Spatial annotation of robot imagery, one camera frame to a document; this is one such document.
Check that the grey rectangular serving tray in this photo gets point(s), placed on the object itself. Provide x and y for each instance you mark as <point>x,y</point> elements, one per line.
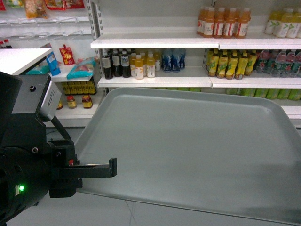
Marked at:
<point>232,155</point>

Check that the red pouch snack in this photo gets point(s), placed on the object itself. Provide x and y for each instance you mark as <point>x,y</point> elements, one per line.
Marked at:
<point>67,55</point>

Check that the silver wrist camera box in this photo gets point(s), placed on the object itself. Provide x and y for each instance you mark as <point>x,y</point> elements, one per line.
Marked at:
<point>49,99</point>

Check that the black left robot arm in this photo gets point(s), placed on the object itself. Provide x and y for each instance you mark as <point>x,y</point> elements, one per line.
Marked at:
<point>20,125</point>

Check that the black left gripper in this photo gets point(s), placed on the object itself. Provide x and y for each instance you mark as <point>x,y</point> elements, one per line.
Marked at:
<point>26,177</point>

